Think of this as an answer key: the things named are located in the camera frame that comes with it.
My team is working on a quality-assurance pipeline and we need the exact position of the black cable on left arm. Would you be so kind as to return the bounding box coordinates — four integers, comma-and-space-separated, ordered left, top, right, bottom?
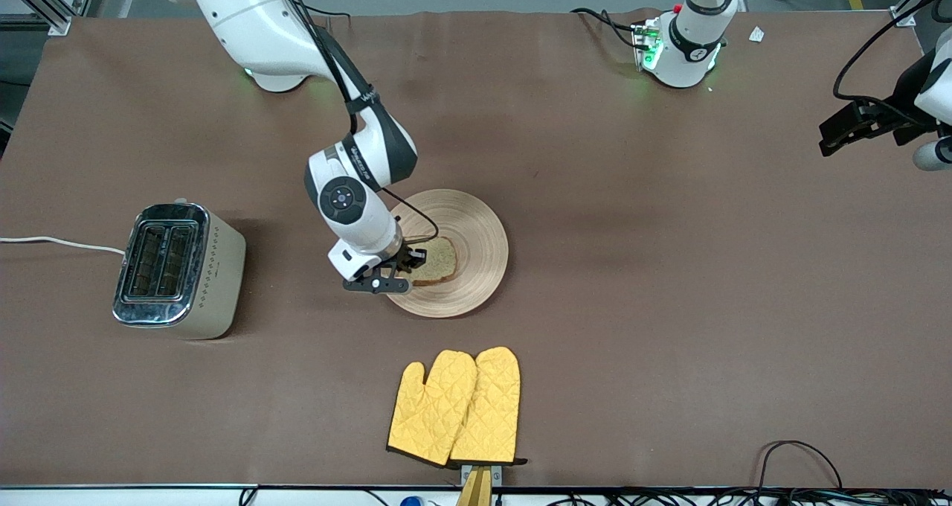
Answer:
832, 0, 952, 116

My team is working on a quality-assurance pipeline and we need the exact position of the yellow quilted oven mitt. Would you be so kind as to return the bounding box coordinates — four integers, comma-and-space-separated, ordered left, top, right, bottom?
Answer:
449, 346, 527, 467
387, 350, 478, 467

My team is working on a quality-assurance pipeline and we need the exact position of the black looped cable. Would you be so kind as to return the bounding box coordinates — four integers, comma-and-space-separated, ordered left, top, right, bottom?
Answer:
757, 441, 843, 492

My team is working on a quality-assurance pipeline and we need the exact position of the black cable at arm base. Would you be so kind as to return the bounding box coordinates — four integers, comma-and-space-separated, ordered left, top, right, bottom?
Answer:
571, 7, 642, 50

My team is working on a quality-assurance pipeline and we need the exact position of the beige and chrome toaster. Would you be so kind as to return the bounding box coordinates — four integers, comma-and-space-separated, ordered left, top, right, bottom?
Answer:
112, 202, 247, 341

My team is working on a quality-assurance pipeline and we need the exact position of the tan wooden mount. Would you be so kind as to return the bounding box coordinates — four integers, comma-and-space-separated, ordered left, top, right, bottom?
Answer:
456, 464, 504, 506

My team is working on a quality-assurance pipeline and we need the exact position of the round light wooden plate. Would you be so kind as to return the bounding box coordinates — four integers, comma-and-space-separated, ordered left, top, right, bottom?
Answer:
383, 189, 510, 318

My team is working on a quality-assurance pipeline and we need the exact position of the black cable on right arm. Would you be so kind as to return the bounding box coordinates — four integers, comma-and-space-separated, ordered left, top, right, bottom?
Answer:
269, 0, 441, 248

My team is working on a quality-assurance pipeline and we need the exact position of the white toaster power cord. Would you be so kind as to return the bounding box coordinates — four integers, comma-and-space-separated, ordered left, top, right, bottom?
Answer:
0, 236, 126, 256

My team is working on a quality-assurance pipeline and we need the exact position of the slice of toast bread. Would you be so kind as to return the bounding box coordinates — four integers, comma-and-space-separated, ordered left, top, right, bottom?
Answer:
409, 237, 460, 286

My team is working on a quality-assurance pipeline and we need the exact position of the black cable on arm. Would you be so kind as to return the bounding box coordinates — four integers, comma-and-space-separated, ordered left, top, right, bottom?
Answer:
269, 0, 441, 248
832, 0, 952, 116

